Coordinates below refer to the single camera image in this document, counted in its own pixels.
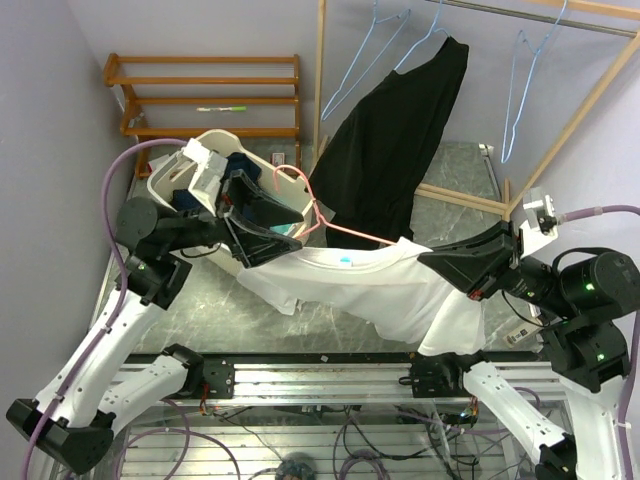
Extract white laundry basket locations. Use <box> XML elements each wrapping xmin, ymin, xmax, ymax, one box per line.
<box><xmin>131</xmin><ymin>130</ymin><xmax>312</xmax><ymax>275</ymax></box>

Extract white paper scrap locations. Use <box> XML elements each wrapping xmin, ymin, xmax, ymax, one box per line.
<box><xmin>147</xmin><ymin>154</ymin><xmax>170</xmax><ymax>173</ymax></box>

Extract small red white box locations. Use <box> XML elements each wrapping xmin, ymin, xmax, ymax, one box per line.
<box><xmin>270</xmin><ymin>152</ymin><xmax>286</xmax><ymax>167</ymax></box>

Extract navy blue garment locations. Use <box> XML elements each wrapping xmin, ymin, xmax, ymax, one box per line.
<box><xmin>170</xmin><ymin>152</ymin><xmax>262</xmax><ymax>211</ymax></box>

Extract brown wooden shoe rack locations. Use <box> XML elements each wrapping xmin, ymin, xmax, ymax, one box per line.
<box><xmin>102</xmin><ymin>53</ymin><xmax>302</xmax><ymax>167</ymax></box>

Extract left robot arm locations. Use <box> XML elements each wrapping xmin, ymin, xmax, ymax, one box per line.
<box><xmin>6</xmin><ymin>170</ymin><xmax>305</xmax><ymax>475</ymax></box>

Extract light wooden clothes rack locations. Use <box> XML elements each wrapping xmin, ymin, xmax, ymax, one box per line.
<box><xmin>320</xmin><ymin>1</ymin><xmax>639</xmax><ymax>208</ymax></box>

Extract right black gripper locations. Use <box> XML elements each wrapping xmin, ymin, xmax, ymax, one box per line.
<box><xmin>418</xmin><ymin>217</ymin><xmax>579</xmax><ymax>317</ymax></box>

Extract aluminium mounting rail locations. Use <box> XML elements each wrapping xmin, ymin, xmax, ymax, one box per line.
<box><xmin>112</xmin><ymin>352</ymin><xmax>566</xmax><ymax>406</ymax></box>

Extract blue hanger right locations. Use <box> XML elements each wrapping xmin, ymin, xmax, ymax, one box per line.
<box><xmin>500</xmin><ymin>1</ymin><xmax>569</xmax><ymax>165</ymax></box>

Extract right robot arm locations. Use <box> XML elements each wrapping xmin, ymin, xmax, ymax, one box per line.
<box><xmin>418</xmin><ymin>221</ymin><xmax>639</xmax><ymax>479</ymax></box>

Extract white label tag device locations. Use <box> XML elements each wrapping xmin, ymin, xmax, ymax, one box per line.
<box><xmin>504</xmin><ymin>323</ymin><xmax>541</xmax><ymax>348</ymax></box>

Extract pink wire hanger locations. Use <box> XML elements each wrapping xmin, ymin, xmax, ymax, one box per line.
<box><xmin>272</xmin><ymin>164</ymin><xmax>395</xmax><ymax>246</ymax></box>

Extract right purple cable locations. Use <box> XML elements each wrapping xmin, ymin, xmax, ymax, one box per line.
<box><xmin>554</xmin><ymin>204</ymin><xmax>640</xmax><ymax>480</ymax></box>

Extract blue hanger holding black shirt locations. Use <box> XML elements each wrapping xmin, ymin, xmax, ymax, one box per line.
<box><xmin>393</xmin><ymin>0</ymin><xmax>448</xmax><ymax>72</ymax></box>

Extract white t shirt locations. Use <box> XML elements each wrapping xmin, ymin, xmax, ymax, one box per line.
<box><xmin>237</xmin><ymin>238</ymin><xmax>486</xmax><ymax>356</ymax></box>

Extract black t shirt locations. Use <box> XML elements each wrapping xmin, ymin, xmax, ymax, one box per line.
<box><xmin>309</xmin><ymin>37</ymin><xmax>469</xmax><ymax>250</ymax></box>

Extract teal garment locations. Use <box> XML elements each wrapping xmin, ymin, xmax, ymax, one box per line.
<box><xmin>271</xmin><ymin>224</ymin><xmax>298</xmax><ymax>236</ymax></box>

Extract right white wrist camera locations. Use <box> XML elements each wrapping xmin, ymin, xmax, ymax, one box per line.
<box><xmin>519</xmin><ymin>187</ymin><xmax>558</xmax><ymax>257</ymax></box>

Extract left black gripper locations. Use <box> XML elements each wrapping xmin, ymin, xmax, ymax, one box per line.
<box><xmin>163</xmin><ymin>168</ymin><xmax>302</xmax><ymax>267</ymax></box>

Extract green white pen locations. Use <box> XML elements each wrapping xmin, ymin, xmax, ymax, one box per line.
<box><xmin>196</xmin><ymin>106</ymin><xmax>247</xmax><ymax>113</ymax></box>

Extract blue hanger far left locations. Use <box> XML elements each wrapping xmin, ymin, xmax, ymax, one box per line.
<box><xmin>320</xmin><ymin>1</ymin><xmax>412</xmax><ymax>122</ymax></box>

